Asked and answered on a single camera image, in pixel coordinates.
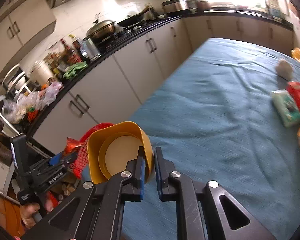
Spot dark red snack bag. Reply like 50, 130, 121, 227
63, 137, 84, 156

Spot yellow plastic bowl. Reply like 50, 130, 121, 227
87, 121, 154, 184

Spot teal cartoon tissue pack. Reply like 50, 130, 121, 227
270, 89, 300, 128

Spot person's left hand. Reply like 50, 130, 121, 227
20, 203, 40, 229

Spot red plastic mesh basket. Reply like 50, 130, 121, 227
71, 122, 115, 180

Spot counter plastic bags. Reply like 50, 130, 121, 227
0, 82, 63, 124

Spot white rice cooker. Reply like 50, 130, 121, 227
30, 61, 54, 86

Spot green cloth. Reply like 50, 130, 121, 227
63, 61, 88, 80

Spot blue tablecloth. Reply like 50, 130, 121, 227
81, 37, 300, 240

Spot red label sauce bottle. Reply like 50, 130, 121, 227
60, 38, 82, 66

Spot steel kettle on counter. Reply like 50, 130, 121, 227
80, 38, 101, 61

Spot dark sauce bottle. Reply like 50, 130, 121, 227
69, 34, 82, 56

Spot lidded steel wok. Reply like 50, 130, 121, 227
84, 14, 115, 42

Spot black frying pan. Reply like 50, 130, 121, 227
117, 6, 152, 28

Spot yellow plastic bag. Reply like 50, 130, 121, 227
291, 47, 300, 62

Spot silver rice cooker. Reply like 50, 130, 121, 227
162, 0, 189, 14

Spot brown pot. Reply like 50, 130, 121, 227
194, 0, 211, 11

